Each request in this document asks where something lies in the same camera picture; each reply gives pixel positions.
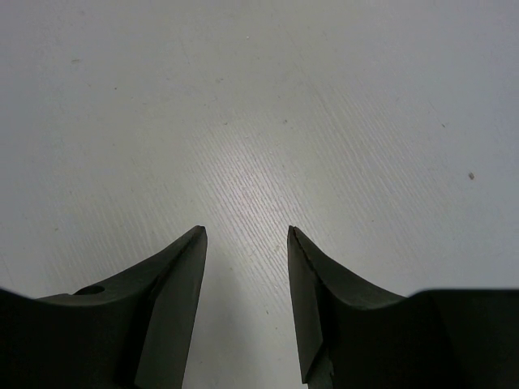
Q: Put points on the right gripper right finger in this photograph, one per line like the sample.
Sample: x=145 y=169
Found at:
x=353 y=334

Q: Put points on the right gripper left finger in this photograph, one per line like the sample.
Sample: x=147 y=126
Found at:
x=132 y=330

